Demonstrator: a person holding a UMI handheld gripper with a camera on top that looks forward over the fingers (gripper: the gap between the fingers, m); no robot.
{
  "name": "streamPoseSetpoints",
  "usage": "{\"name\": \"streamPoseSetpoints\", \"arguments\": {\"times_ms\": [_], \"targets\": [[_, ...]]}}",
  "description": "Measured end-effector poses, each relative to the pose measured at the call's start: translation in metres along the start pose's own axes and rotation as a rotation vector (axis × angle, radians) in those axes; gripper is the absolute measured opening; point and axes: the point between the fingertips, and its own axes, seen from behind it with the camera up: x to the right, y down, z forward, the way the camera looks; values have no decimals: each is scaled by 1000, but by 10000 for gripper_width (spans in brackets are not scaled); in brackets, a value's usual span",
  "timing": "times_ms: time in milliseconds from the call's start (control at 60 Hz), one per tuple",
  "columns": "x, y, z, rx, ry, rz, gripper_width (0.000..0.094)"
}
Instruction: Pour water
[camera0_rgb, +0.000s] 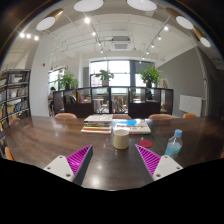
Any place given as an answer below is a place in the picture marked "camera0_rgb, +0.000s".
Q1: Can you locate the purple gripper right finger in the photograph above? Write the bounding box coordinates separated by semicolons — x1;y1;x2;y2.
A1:
134;143;184;182

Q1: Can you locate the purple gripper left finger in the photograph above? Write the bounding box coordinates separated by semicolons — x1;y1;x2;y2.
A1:
43;144;94;187

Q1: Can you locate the clear water bottle blue cap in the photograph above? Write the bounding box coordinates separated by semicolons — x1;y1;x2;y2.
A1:
165;129;183;159

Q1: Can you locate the red round coaster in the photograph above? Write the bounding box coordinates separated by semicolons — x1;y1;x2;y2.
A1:
138;140;153;148

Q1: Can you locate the magazine with blue cover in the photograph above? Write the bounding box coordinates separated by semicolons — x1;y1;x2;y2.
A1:
114;119;151;134

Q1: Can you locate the cream ceramic cup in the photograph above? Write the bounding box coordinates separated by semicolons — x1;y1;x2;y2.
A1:
113;129;129;149

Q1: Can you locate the stack of books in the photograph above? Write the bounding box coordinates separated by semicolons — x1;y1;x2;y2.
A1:
82;114;113;134

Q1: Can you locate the orange chair centre right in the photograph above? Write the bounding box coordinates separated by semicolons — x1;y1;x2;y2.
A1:
148;114;173;119

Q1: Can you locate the orange chair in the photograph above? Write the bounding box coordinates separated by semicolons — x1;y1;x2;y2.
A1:
55;113;77;119
148;114;173;119
5;147;15;161
113;114;132;120
183;113;197;118

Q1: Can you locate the orange chair far left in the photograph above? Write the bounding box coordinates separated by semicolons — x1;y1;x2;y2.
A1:
55;113;77;119

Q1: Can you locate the orange chair far right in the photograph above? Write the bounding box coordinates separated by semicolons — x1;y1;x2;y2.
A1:
183;113;197;118

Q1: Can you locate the dark open shelf divider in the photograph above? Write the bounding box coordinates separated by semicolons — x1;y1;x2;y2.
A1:
53;86;173;118

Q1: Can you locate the orange chair left side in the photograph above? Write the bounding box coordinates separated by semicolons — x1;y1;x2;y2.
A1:
5;147;15;161

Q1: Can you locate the left potted plant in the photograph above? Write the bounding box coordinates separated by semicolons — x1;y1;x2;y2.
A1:
59;71;79;90

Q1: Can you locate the potted plant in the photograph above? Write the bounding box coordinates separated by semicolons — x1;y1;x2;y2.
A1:
138;66;161;88
59;71;79;90
96;69;114;86

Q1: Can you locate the right potted plant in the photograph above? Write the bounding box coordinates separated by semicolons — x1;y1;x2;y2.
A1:
138;66;161;88

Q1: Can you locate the middle potted plant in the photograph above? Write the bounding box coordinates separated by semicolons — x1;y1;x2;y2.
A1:
96;69;114;86

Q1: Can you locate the bookshelf with books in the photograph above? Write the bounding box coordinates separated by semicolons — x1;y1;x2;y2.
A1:
0;69;31;158

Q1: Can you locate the ceiling air conditioner unit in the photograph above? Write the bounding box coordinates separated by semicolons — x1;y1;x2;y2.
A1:
111;36;131;51

